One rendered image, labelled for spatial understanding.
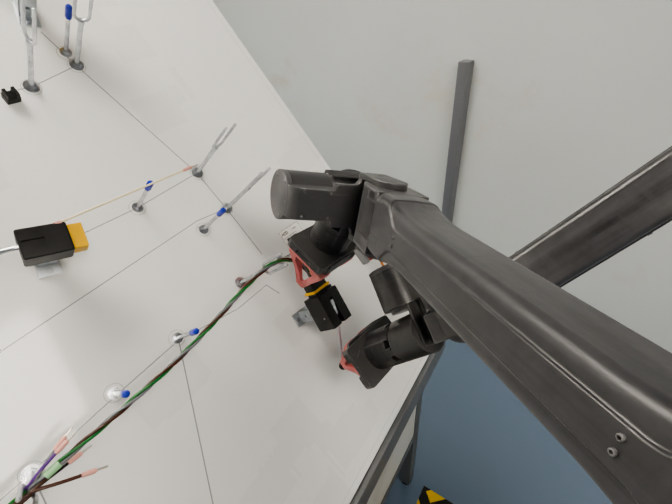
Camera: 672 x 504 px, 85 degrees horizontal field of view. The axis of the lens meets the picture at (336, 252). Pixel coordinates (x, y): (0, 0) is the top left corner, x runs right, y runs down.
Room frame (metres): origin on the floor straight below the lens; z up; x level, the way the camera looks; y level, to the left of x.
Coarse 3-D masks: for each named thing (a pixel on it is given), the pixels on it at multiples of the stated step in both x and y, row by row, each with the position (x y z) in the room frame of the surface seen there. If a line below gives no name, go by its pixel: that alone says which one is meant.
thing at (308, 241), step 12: (312, 228) 0.42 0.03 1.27; (324, 228) 0.40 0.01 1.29; (336, 228) 0.39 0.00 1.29; (300, 240) 0.41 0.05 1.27; (312, 240) 0.41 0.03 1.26; (324, 240) 0.40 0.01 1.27; (336, 240) 0.39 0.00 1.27; (348, 240) 0.40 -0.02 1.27; (300, 252) 0.39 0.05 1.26; (312, 252) 0.39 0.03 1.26; (324, 252) 0.40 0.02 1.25; (336, 252) 0.40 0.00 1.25; (348, 252) 0.41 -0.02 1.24; (312, 264) 0.38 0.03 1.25; (324, 264) 0.38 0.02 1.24
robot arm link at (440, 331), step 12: (372, 276) 0.37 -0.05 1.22; (384, 276) 0.36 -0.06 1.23; (396, 276) 0.36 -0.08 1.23; (384, 288) 0.35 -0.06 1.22; (396, 288) 0.35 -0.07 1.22; (408, 288) 0.34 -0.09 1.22; (384, 300) 0.34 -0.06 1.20; (396, 300) 0.33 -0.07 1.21; (408, 300) 0.33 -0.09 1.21; (384, 312) 0.34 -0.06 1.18; (432, 312) 0.29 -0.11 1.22; (432, 324) 0.28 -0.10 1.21; (444, 324) 0.27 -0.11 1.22; (432, 336) 0.28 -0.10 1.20; (444, 336) 0.27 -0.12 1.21
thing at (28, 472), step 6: (24, 468) 0.19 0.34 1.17; (30, 468) 0.18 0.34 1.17; (36, 468) 0.19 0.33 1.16; (24, 474) 0.18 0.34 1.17; (30, 474) 0.17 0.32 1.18; (24, 480) 0.18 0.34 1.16; (24, 486) 0.14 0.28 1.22; (18, 492) 0.13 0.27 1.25; (18, 498) 0.12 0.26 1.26; (36, 498) 0.13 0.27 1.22
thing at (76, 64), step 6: (90, 0) 0.55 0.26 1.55; (72, 6) 0.55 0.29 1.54; (90, 6) 0.55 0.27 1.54; (72, 12) 0.55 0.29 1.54; (90, 12) 0.55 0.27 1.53; (78, 18) 0.56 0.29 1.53; (90, 18) 0.56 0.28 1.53; (78, 24) 0.56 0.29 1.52; (84, 24) 0.56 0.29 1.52; (78, 30) 0.56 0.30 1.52; (78, 36) 0.57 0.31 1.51; (78, 42) 0.57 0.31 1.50; (78, 48) 0.58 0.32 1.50; (78, 54) 0.58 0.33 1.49; (72, 60) 0.59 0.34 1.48; (78, 60) 0.59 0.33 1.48; (72, 66) 0.59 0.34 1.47; (78, 66) 0.59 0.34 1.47
